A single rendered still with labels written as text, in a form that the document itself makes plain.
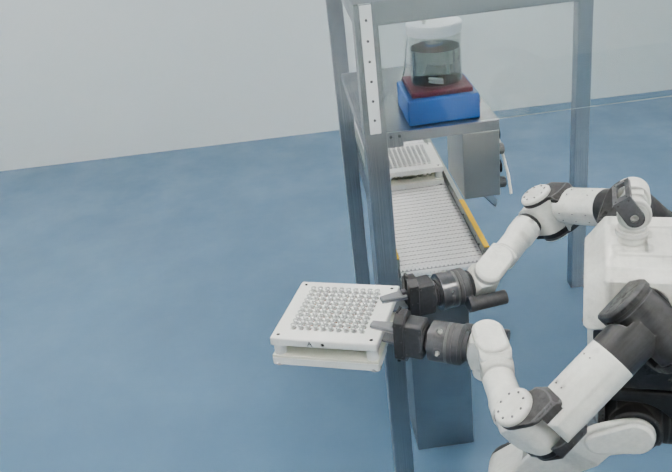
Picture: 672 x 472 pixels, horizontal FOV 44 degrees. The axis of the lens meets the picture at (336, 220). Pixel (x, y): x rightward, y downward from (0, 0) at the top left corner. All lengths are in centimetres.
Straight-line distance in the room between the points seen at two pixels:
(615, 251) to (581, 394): 32
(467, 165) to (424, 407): 97
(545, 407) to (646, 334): 21
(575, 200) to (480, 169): 43
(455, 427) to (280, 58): 341
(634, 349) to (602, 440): 43
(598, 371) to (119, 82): 482
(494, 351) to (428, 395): 125
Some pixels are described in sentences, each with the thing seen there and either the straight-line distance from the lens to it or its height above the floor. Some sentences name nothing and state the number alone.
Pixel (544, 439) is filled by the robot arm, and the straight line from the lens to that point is 157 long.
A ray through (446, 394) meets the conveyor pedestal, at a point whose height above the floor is 23.
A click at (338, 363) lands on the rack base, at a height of 98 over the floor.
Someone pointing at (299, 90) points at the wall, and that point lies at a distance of 587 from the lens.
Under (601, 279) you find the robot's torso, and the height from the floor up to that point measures 122.
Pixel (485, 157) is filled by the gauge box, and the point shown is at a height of 115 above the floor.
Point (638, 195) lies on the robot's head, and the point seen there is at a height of 135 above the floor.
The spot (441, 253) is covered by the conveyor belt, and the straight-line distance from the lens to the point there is 257.
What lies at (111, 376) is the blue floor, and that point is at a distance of 373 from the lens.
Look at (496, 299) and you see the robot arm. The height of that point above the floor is 100.
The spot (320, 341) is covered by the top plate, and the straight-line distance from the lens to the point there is 183.
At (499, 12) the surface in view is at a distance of 219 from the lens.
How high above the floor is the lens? 207
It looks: 26 degrees down
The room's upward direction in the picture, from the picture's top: 7 degrees counter-clockwise
